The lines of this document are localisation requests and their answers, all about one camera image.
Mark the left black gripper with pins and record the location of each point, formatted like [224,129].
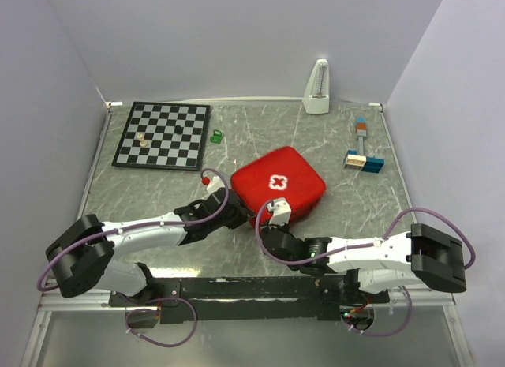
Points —
[243,213]

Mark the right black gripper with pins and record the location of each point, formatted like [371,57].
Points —
[284,226]

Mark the red black medicine case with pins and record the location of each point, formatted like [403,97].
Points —
[283,172]

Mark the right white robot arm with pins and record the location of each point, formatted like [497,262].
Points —
[421,255]

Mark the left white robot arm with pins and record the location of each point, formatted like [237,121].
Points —
[87,255]

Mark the black base bar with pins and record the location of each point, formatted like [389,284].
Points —
[265,298]

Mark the small green toy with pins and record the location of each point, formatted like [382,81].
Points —
[216,137]

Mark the black white chessboard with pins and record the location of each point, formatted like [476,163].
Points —
[166,149]

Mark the blue toy block stack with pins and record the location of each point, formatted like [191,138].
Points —
[362,163]

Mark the white metronome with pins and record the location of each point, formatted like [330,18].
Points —
[316,99]

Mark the grey orange blue toy stick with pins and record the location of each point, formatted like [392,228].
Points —
[361,134]

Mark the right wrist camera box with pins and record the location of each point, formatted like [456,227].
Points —
[280,212]

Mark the aluminium frame rail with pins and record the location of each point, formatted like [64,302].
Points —
[94,300]

